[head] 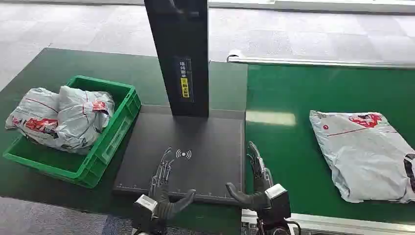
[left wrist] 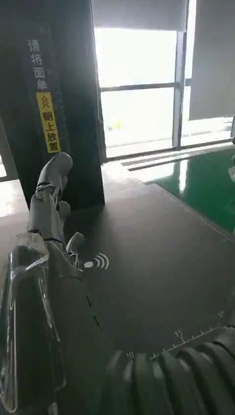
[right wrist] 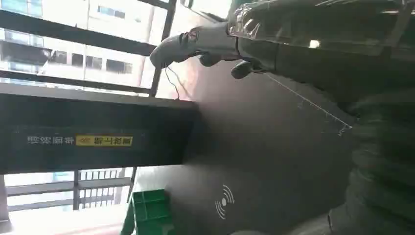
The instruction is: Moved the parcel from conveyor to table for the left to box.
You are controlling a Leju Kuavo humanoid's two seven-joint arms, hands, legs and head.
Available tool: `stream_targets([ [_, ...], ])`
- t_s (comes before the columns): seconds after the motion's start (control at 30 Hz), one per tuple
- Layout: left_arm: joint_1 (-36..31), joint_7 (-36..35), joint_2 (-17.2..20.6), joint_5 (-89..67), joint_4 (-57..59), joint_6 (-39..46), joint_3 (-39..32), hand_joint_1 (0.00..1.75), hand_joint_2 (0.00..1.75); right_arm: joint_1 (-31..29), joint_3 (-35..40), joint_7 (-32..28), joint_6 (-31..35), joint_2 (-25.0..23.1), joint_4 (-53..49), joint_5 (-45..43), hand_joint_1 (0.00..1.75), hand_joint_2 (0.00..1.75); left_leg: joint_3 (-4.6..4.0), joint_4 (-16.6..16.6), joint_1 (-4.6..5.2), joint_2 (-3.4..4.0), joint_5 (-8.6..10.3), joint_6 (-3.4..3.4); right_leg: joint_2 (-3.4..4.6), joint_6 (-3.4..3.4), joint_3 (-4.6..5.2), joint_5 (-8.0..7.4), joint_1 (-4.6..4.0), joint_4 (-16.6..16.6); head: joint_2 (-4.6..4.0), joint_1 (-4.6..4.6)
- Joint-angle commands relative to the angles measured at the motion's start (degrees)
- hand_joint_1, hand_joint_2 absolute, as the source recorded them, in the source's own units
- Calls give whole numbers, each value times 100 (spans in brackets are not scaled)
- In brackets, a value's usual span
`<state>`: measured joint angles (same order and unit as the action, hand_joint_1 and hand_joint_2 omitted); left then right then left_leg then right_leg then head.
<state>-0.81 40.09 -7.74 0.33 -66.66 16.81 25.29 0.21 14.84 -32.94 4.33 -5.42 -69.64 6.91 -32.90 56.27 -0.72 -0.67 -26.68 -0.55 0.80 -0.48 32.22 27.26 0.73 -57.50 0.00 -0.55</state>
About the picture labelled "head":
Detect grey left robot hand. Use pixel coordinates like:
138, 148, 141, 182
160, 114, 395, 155
148, 146, 197, 221

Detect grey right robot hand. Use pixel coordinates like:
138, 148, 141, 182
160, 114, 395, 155
225, 141, 275, 212

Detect green conveyor belt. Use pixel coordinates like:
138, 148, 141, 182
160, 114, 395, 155
245, 63, 415, 225

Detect green plastic crate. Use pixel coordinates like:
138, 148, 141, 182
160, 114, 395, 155
2, 75, 142, 189

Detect flat grey parcel bag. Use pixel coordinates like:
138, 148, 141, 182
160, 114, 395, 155
309, 110, 415, 204

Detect crumpled grey parcel bag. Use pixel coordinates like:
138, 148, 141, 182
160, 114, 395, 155
53, 85, 115, 155

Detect yellow black label sticker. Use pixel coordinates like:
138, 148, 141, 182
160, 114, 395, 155
180, 77, 190, 98

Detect grey parcel bag, red print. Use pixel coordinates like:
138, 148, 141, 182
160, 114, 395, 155
4, 87, 61, 146

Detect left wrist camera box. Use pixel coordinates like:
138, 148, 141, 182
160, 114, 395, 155
132, 194, 159, 229

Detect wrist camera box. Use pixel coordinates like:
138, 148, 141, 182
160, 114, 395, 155
132, 194, 159, 229
264, 183, 292, 222

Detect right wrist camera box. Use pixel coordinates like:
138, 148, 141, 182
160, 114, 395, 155
264, 183, 292, 222

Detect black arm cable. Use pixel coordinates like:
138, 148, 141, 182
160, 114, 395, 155
285, 220, 302, 235

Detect black scanner base plate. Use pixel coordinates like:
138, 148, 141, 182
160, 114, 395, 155
112, 104, 246, 206

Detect silver conveyor side rail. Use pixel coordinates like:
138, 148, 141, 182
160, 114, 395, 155
226, 49, 415, 70
241, 209, 415, 235

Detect black scanner post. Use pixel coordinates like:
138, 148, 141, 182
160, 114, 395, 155
144, 0, 210, 118

